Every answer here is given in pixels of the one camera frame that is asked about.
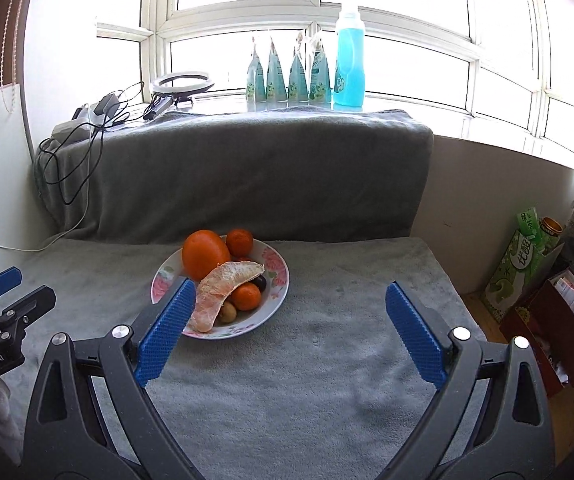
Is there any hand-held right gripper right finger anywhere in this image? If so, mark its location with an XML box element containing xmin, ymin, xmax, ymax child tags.
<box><xmin>374</xmin><ymin>281</ymin><xmax>555</xmax><ymax>480</ymax></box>

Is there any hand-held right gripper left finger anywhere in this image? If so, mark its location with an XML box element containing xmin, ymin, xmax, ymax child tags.
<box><xmin>22</xmin><ymin>276</ymin><xmax>205</xmax><ymax>480</ymax></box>

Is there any peeled pomelo segment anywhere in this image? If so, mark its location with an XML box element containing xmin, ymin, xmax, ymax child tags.
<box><xmin>188</xmin><ymin>260</ymin><xmax>264</xmax><ymax>333</ymax></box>

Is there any small mandarin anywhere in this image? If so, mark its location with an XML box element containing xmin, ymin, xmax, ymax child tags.
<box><xmin>231</xmin><ymin>282</ymin><xmax>262</xmax><ymax>311</ymax></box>
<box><xmin>225</xmin><ymin>228</ymin><xmax>254</xmax><ymax>258</ymax></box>

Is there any large orange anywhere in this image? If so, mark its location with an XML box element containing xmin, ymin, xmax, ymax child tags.
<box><xmin>182</xmin><ymin>229</ymin><xmax>232</xmax><ymax>282</ymax></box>

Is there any white floral plate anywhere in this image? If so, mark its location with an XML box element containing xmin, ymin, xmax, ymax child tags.
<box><xmin>151</xmin><ymin>240</ymin><xmax>290</xmax><ymax>341</ymax></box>

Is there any grey fleece blanket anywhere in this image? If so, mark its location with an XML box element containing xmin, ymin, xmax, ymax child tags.
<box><xmin>34</xmin><ymin>109</ymin><xmax>434</xmax><ymax>246</ymax></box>
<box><xmin>0</xmin><ymin>236</ymin><xmax>488</xmax><ymax>480</ymax></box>

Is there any green drink carton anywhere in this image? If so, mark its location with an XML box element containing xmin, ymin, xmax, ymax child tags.
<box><xmin>481</xmin><ymin>207</ymin><xmax>560</xmax><ymax>323</ymax></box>

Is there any brown cardboard box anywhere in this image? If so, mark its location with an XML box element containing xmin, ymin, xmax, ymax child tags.
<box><xmin>498</xmin><ymin>255</ymin><xmax>574</xmax><ymax>388</ymax></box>

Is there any white red packet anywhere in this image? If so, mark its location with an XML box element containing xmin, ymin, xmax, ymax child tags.
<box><xmin>552</xmin><ymin>267</ymin><xmax>574</xmax><ymax>306</ymax></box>

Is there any white power strip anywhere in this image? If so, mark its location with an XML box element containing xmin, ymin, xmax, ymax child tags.
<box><xmin>52</xmin><ymin>107</ymin><xmax>118</xmax><ymax>143</ymax></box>

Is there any grey power adapter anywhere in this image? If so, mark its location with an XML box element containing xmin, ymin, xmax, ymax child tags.
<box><xmin>96</xmin><ymin>92</ymin><xmax>125</xmax><ymax>116</ymax></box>

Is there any blue detergent bottle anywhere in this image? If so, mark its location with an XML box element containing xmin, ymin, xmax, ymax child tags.
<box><xmin>333</xmin><ymin>5</ymin><xmax>367</xmax><ymax>108</ymax></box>

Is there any white cable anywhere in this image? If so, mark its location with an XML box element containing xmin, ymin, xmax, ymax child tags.
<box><xmin>0</xmin><ymin>125</ymin><xmax>105</xmax><ymax>252</ymax></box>

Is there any black cable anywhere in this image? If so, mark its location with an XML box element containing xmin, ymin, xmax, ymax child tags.
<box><xmin>34</xmin><ymin>81</ymin><xmax>145</xmax><ymax>206</ymax></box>

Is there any ring light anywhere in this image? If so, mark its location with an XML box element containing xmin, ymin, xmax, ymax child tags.
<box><xmin>143</xmin><ymin>71</ymin><xmax>216</xmax><ymax>121</ymax></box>

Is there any bead chain cord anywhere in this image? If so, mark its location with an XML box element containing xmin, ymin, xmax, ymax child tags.
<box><xmin>0</xmin><ymin>0</ymin><xmax>35</xmax><ymax>111</ymax></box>

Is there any white window frame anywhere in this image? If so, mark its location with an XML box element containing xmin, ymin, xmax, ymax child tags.
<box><xmin>96</xmin><ymin>0</ymin><xmax>574</xmax><ymax>161</ymax></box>

